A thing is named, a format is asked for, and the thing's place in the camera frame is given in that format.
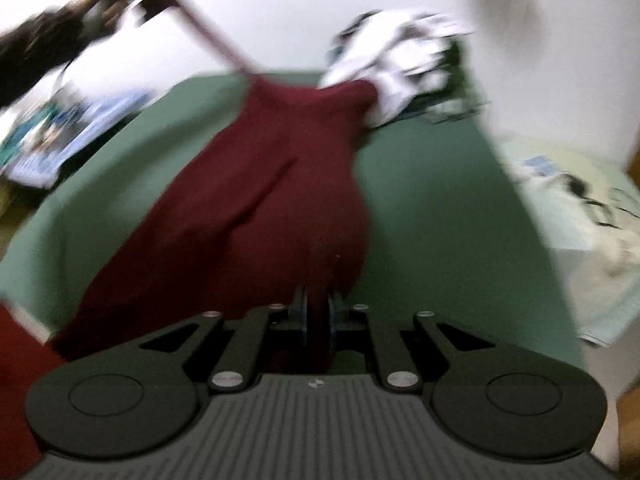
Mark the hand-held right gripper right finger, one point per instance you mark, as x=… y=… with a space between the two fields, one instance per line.
x=334 y=320

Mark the blue patterned cloth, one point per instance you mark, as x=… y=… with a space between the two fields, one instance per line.
x=100 y=120

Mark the teal packet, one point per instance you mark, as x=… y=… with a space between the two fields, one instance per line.
x=35 y=127

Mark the dark red sweater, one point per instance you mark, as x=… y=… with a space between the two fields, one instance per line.
x=250 y=200

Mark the brown box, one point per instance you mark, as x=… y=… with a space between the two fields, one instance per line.
x=630 y=435

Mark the green blanket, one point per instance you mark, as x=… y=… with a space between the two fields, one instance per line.
x=440 y=220

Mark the green striped garment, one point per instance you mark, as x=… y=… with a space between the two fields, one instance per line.
x=457 y=85

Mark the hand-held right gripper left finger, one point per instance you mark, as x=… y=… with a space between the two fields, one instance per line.
x=301 y=317

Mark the white garment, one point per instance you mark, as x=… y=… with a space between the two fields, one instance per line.
x=395 y=60

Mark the pale yellow bedsheet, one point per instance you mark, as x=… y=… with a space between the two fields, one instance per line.
x=575 y=220

